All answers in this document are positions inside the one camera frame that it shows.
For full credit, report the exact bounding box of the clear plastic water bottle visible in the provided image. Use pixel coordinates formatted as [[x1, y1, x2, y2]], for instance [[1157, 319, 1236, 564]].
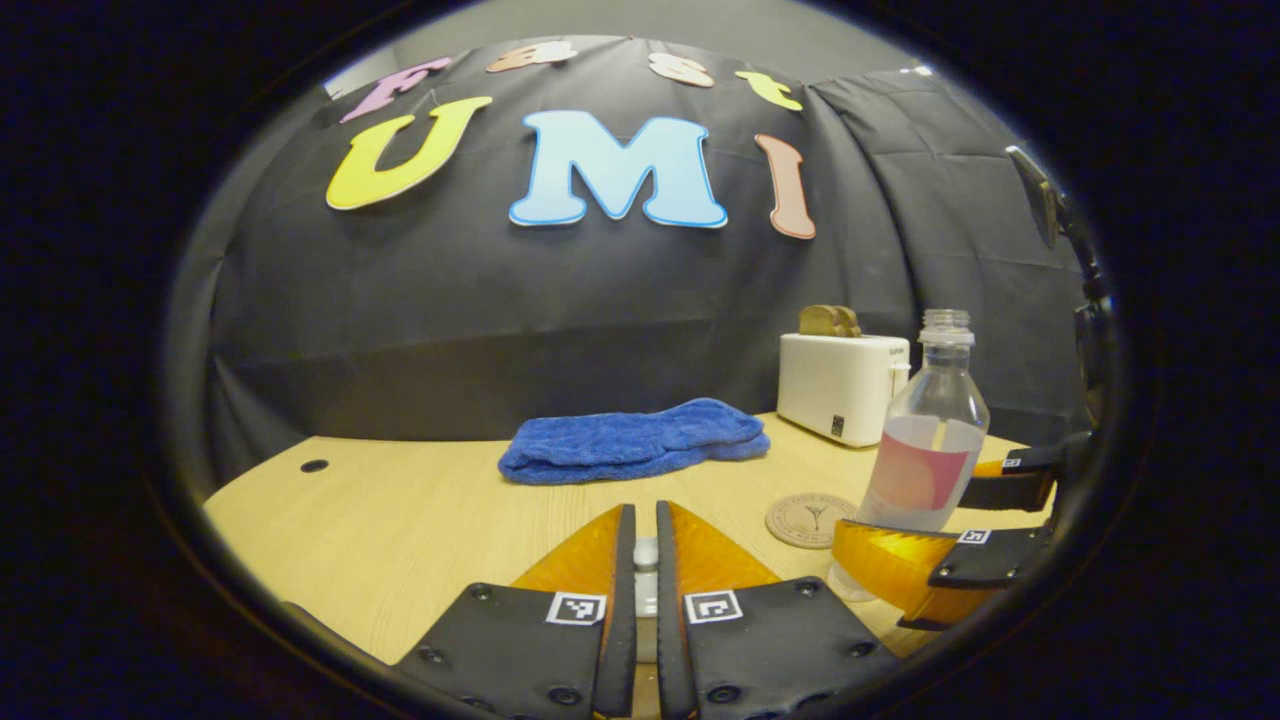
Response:
[[828, 309, 991, 603]]

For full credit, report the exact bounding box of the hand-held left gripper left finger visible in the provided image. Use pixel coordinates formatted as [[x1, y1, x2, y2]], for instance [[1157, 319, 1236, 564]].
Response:
[[395, 503, 638, 720]]

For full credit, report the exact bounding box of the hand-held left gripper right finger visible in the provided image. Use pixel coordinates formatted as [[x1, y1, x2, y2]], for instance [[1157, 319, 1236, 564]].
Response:
[[655, 500, 901, 720]]

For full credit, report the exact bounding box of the white toaster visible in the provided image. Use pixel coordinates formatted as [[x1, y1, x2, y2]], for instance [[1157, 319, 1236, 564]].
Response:
[[777, 333, 913, 448]]

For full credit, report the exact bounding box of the white teacup lid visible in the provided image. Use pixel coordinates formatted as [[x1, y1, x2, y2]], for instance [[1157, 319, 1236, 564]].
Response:
[[634, 537, 661, 616]]

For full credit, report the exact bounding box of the blue towel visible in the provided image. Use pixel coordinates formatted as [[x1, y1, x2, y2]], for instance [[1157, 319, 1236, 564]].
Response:
[[498, 398, 771, 487]]

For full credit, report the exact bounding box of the round wooden coaster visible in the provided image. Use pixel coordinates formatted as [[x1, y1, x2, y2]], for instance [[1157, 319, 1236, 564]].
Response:
[[765, 492, 859, 550]]

